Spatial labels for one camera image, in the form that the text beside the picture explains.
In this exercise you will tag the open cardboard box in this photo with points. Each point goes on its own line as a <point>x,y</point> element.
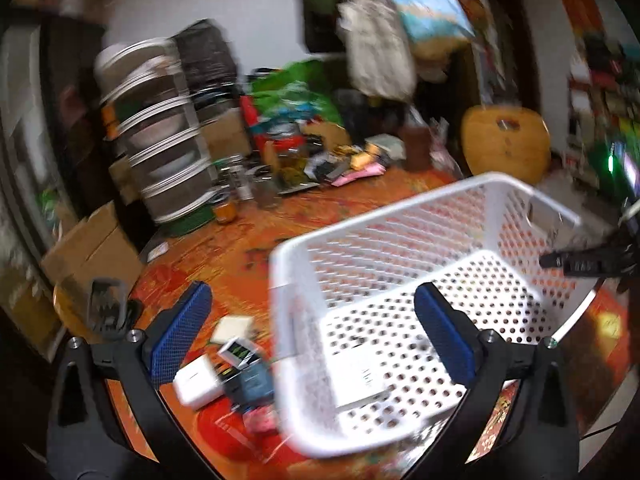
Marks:
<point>90,250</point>

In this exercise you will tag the yellow paper slip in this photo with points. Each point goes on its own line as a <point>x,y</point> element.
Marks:
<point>607,322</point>

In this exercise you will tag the black case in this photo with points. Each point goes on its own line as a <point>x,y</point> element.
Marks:
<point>205,55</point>

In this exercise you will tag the beige square card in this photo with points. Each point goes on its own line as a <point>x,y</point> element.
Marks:
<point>235,327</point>

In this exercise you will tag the small paper card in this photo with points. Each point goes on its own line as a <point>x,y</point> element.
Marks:
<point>159,249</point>

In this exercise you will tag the white perforated plastic basket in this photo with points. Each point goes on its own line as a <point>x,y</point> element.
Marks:
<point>400,240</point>

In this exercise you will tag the white charger block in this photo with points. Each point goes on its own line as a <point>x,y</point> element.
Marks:
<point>197,385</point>

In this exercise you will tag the pickle jar red lid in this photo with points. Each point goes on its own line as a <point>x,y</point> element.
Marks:
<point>290,155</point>

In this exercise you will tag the empty glass jar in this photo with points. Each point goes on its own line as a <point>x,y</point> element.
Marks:
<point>265,192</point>

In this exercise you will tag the red wall poster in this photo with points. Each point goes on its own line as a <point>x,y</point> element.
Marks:
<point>575,0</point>

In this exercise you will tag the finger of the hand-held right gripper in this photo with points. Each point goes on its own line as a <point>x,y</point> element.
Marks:
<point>580,262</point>

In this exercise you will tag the green round tray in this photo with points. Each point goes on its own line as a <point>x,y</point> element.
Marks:
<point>192,220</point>

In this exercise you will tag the blue printed bag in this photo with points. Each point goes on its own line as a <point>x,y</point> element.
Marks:
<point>425,10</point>

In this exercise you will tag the tiered food cover stack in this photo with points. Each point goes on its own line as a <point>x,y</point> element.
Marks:
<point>160,160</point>

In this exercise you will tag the pink flat packet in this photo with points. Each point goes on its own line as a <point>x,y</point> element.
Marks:
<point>357,175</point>

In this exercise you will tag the small orange jar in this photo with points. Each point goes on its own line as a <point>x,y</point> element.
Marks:
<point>225,210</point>

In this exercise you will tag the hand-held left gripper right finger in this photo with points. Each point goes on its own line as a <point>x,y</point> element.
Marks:
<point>445,332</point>

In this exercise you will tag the pink packet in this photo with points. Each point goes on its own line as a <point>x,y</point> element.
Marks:
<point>262,420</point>
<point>357,175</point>

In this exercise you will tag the glass jar metal lid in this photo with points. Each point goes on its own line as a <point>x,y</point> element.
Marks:
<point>242,185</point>

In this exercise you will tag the green shopping bag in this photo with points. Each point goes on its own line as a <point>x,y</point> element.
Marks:
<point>290,95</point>

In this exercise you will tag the white green battery pack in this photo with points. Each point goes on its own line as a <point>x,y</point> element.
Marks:
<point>240,352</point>

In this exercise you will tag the blue box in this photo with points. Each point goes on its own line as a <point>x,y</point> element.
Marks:
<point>252,385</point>

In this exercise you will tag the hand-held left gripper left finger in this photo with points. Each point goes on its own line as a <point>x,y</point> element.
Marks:
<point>180,332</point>

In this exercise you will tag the beige tote bag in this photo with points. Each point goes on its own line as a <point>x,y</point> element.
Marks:
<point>377,50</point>

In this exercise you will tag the brown mug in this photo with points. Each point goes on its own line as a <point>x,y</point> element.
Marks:
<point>417,147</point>

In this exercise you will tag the black hanging bag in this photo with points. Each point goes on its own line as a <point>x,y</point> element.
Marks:
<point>320,20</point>

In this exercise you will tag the dark wooden cabinet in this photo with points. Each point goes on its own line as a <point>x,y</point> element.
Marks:
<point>65,110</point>

